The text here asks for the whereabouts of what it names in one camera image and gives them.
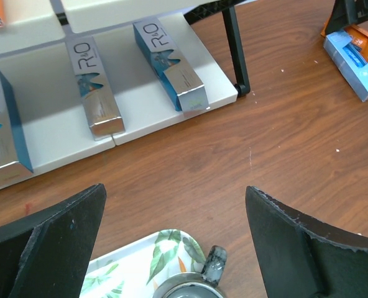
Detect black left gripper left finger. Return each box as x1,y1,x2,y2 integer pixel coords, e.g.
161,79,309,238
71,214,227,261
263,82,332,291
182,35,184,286
0,184,106,297

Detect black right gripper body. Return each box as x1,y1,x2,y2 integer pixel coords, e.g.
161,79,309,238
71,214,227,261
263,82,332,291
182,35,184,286
325,0,368,35

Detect metallic blue toothpaste box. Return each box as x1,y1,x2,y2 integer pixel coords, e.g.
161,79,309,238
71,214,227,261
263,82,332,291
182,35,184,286
133,18,209,113

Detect blue toothpaste box upper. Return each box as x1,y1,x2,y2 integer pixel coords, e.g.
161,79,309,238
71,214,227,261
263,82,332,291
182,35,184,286
323,30,368,102

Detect leaf-patterned white tray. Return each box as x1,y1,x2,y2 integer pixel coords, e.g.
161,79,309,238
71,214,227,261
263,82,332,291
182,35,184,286
80,229,206,297

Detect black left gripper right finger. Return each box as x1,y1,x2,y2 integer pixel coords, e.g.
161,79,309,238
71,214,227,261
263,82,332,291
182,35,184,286
246,186,368,297

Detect silver blue toothpaste box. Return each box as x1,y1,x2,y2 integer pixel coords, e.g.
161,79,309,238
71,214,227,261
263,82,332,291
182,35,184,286
65,37,125,140
0,71,34,187

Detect black frame three-tier shelf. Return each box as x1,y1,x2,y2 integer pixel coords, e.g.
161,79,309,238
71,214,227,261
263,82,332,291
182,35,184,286
0,1,239,175

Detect grey ceramic mug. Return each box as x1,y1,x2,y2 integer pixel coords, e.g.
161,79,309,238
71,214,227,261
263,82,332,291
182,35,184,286
153,245,228,298

